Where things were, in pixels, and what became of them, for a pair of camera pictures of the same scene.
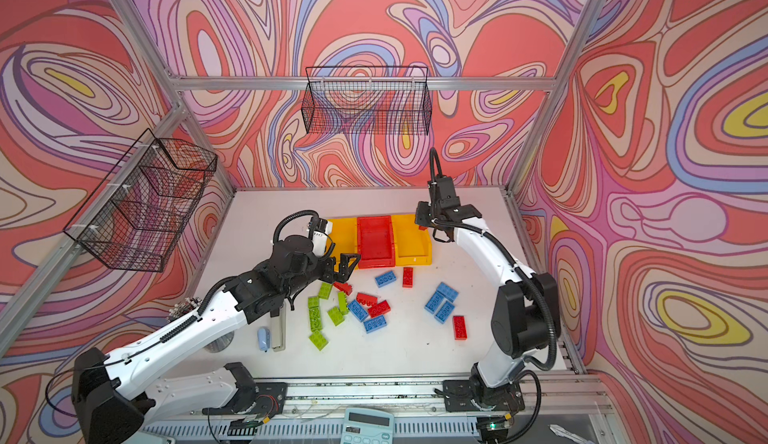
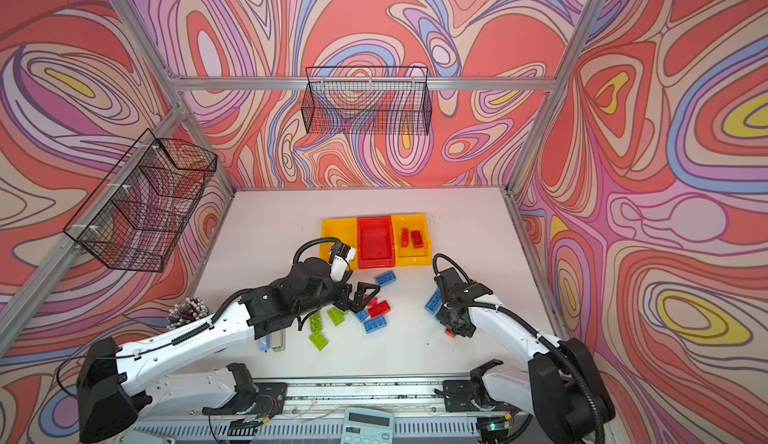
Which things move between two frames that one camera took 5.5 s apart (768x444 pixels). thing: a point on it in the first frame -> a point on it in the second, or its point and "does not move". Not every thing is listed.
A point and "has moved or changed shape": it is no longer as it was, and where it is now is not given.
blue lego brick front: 375,324 does not move
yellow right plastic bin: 412,244 does not move
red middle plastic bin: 375,242 does not move
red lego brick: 460,328 has moved or changed shape
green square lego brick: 337,316 does not move
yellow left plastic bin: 345,234 does not move
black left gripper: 345,270 -> 359,304
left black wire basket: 138,207 does not move
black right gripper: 423,206 -> 443,313
